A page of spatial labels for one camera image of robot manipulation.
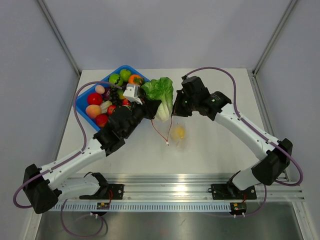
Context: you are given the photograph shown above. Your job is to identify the right frame post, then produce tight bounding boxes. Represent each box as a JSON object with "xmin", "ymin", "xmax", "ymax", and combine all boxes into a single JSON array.
[{"xmin": 252, "ymin": 0, "xmax": 300, "ymax": 77}]

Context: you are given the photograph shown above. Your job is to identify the blue plastic basket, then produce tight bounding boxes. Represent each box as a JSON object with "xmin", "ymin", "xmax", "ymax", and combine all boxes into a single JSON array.
[{"xmin": 75, "ymin": 65, "xmax": 150, "ymax": 132}]

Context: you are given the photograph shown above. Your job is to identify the yellow lemon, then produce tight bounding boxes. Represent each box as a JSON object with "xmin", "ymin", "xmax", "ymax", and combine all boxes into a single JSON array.
[{"xmin": 171, "ymin": 125, "xmax": 186, "ymax": 141}]

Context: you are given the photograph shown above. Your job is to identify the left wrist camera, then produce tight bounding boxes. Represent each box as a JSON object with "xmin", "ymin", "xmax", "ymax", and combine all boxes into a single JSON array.
[{"xmin": 123, "ymin": 83, "xmax": 143, "ymax": 105}]

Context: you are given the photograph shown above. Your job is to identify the purple onion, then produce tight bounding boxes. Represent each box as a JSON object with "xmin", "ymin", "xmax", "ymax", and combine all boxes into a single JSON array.
[{"xmin": 102, "ymin": 87, "xmax": 112, "ymax": 100}]

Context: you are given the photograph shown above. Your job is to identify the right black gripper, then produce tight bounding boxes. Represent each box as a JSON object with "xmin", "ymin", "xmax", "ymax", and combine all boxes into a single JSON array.
[{"xmin": 169, "ymin": 90, "xmax": 198, "ymax": 118}]

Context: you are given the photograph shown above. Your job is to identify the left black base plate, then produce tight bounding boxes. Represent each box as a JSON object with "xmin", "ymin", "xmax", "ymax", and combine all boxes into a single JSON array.
[{"xmin": 79, "ymin": 183, "xmax": 124, "ymax": 200}]

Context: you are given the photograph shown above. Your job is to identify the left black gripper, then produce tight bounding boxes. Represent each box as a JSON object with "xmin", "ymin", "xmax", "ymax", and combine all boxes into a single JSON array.
[{"xmin": 123, "ymin": 95, "xmax": 161, "ymax": 138}]

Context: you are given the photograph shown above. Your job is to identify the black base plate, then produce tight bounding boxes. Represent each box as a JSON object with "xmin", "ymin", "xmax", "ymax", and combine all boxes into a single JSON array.
[
  {"xmin": 79, "ymin": 183, "xmax": 124, "ymax": 200},
  {"xmin": 207, "ymin": 183, "xmax": 257, "ymax": 200}
]

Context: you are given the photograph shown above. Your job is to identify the peach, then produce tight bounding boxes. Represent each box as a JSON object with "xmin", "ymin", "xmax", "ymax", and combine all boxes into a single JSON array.
[{"xmin": 85, "ymin": 104, "xmax": 102, "ymax": 119}]

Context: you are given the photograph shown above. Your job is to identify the red apple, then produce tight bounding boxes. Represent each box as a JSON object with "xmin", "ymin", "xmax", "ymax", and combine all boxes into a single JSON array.
[{"xmin": 122, "ymin": 98, "xmax": 131, "ymax": 107}]

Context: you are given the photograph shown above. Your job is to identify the left frame post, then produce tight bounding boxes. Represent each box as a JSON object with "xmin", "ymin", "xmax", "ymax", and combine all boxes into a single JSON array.
[{"xmin": 35, "ymin": 0, "xmax": 82, "ymax": 79}]

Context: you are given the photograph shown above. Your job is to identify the pink egg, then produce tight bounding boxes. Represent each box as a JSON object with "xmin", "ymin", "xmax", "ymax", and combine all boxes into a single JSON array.
[{"xmin": 95, "ymin": 85, "xmax": 106, "ymax": 95}]

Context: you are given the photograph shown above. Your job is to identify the clear zip top bag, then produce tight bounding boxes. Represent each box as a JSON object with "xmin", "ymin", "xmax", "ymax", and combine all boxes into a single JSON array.
[{"xmin": 150, "ymin": 116, "xmax": 188, "ymax": 151}]

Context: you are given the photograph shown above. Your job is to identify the frame post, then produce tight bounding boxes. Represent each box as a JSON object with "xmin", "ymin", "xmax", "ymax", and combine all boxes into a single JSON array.
[
  {"xmin": 252, "ymin": 0, "xmax": 300, "ymax": 77},
  {"xmin": 35, "ymin": 0, "xmax": 82, "ymax": 79}
]

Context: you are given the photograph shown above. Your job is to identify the white slotted cable duct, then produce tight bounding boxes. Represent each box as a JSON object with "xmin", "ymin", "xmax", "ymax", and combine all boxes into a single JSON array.
[{"xmin": 51, "ymin": 201, "xmax": 231, "ymax": 213}]

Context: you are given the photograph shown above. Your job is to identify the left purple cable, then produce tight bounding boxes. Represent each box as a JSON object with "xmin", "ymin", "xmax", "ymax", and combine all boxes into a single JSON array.
[{"xmin": 12, "ymin": 81, "xmax": 123, "ymax": 237}]

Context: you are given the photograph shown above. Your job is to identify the large red tomato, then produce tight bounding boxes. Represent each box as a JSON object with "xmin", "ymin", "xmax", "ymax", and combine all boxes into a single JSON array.
[{"xmin": 86, "ymin": 92, "xmax": 103, "ymax": 106}]

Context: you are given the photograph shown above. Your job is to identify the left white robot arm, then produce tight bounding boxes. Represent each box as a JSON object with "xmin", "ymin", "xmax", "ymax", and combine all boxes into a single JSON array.
[{"xmin": 22, "ymin": 99, "xmax": 161, "ymax": 214}]

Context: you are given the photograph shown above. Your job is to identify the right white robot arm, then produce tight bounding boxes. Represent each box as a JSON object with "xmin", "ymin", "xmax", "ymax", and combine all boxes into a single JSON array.
[{"xmin": 172, "ymin": 76, "xmax": 293, "ymax": 199}]

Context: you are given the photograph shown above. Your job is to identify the green yellow mango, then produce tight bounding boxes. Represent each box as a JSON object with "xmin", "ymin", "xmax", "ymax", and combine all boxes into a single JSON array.
[{"xmin": 117, "ymin": 89, "xmax": 125, "ymax": 100}]

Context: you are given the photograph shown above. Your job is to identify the green lettuce head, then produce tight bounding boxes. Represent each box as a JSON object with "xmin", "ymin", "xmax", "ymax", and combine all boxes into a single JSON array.
[{"xmin": 142, "ymin": 77, "xmax": 174, "ymax": 122}]

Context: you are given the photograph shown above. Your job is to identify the dark grape bunch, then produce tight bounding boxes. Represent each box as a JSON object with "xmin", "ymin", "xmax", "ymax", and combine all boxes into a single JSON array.
[{"xmin": 109, "ymin": 87, "xmax": 122, "ymax": 107}]

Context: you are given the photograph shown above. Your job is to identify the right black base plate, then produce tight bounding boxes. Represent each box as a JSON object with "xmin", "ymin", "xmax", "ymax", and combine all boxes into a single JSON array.
[{"xmin": 207, "ymin": 183, "xmax": 257, "ymax": 200}]

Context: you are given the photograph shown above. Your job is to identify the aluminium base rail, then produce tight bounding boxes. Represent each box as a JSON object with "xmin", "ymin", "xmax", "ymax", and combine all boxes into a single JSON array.
[{"xmin": 57, "ymin": 173, "xmax": 305, "ymax": 203}]

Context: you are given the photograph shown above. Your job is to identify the white scallion stalk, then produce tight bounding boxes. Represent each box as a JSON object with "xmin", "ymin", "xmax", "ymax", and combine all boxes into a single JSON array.
[{"xmin": 100, "ymin": 100, "xmax": 112, "ymax": 114}]

